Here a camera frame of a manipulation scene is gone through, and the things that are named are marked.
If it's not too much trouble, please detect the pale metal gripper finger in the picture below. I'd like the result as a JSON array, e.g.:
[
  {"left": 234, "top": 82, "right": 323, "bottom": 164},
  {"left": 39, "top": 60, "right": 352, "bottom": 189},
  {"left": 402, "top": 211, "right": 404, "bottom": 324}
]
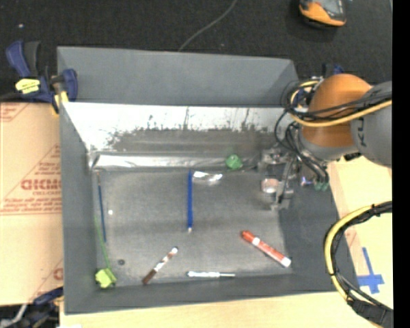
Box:
[
  {"left": 261, "top": 178, "right": 280, "bottom": 195},
  {"left": 270, "top": 182, "right": 295, "bottom": 212}
]

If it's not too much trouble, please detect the small green cap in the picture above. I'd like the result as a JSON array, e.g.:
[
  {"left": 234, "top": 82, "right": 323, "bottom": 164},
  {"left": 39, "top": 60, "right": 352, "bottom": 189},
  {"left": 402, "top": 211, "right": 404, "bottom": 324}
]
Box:
[{"left": 225, "top": 154, "right": 243, "bottom": 170}]

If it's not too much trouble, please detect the red and white marker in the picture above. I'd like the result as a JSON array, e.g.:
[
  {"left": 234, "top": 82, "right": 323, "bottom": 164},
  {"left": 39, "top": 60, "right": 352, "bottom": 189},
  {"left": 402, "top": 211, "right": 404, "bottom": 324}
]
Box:
[{"left": 241, "top": 230, "right": 292, "bottom": 269}]

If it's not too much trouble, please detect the crumpled clear plastic wrapper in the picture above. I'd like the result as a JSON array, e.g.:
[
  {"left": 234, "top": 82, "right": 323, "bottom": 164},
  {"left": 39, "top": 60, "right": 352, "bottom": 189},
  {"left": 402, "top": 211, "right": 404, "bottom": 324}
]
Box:
[{"left": 192, "top": 170, "right": 223, "bottom": 183}]

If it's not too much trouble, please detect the blue pencil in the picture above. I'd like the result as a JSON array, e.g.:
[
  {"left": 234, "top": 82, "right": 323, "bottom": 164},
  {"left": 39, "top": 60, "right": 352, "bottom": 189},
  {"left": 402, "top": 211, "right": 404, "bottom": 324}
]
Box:
[{"left": 187, "top": 169, "right": 195, "bottom": 234}]

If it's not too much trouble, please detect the white and silver pen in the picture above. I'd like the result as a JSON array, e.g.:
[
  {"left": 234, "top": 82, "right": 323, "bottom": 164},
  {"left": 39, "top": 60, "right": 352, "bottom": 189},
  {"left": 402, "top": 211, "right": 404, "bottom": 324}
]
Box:
[{"left": 186, "top": 270, "right": 236, "bottom": 279}]

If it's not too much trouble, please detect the brown and white pen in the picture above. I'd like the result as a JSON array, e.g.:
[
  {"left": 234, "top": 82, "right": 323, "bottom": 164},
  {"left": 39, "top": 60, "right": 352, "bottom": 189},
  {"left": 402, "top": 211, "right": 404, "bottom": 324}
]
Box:
[{"left": 141, "top": 246, "right": 179, "bottom": 286}]

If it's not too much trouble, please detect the grey metal bin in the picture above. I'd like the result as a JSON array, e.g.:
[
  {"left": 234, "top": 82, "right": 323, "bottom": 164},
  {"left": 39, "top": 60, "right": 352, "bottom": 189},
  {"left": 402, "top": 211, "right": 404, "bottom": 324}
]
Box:
[{"left": 56, "top": 46, "right": 340, "bottom": 314}]

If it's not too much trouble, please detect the thin dark blue pen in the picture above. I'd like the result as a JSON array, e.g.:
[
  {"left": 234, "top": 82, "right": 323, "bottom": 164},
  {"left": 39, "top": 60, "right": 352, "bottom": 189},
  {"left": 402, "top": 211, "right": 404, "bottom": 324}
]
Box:
[{"left": 96, "top": 172, "right": 108, "bottom": 243}]

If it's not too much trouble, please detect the yellow-green block with thin stem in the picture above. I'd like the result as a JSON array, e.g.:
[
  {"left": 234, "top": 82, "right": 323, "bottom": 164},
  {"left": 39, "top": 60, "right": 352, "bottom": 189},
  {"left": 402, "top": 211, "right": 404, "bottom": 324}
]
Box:
[{"left": 93, "top": 213, "right": 118, "bottom": 289}]

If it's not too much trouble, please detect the brown cardboard board, red print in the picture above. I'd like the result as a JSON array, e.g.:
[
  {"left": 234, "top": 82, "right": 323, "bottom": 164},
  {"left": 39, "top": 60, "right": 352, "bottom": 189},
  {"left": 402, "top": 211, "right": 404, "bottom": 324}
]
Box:
[{"left": 0, "top": 101, "right": 65, "bottom": 308}]

